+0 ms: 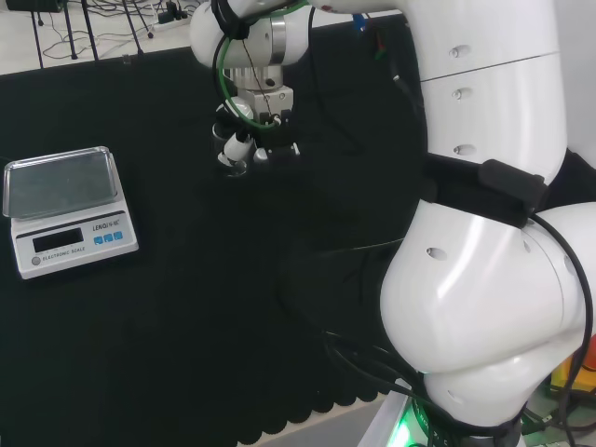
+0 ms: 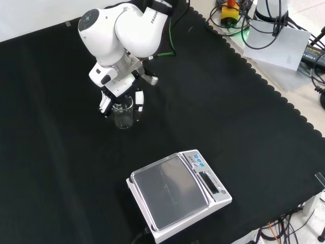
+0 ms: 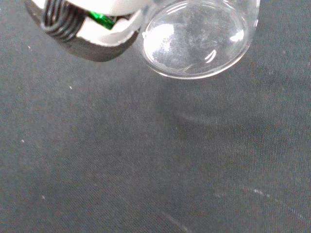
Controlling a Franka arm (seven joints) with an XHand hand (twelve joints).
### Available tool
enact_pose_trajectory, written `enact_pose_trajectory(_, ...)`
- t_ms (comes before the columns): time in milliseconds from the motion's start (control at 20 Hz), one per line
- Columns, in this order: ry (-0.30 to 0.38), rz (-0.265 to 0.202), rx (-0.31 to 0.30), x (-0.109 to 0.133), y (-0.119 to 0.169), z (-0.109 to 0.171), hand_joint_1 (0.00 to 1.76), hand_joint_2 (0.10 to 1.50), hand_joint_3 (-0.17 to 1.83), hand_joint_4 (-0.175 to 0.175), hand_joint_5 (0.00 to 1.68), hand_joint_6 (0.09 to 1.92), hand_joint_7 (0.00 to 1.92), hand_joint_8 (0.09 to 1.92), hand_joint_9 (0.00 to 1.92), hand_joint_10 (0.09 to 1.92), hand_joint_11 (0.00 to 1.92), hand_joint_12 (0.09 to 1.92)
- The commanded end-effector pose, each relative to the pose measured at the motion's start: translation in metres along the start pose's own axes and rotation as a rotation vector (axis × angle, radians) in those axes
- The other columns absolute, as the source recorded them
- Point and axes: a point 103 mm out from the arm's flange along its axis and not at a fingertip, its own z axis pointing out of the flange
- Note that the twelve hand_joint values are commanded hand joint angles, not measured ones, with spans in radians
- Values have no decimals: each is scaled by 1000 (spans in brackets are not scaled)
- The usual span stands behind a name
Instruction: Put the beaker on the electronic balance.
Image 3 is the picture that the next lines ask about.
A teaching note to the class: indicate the black bench cloth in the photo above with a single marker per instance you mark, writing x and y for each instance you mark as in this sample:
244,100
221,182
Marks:
121,150

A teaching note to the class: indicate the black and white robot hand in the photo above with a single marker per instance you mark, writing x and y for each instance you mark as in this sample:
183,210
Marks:
97,29

